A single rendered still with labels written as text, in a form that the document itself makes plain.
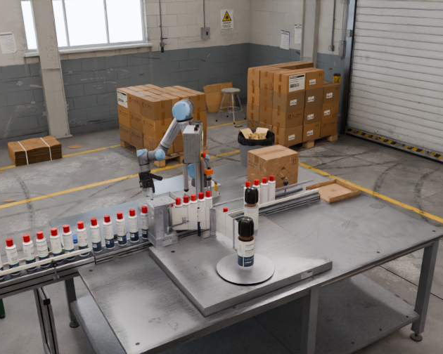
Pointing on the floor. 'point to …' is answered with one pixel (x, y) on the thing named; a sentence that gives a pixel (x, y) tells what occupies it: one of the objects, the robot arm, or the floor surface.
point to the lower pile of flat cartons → (34, 150)
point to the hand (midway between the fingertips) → (153, 197)
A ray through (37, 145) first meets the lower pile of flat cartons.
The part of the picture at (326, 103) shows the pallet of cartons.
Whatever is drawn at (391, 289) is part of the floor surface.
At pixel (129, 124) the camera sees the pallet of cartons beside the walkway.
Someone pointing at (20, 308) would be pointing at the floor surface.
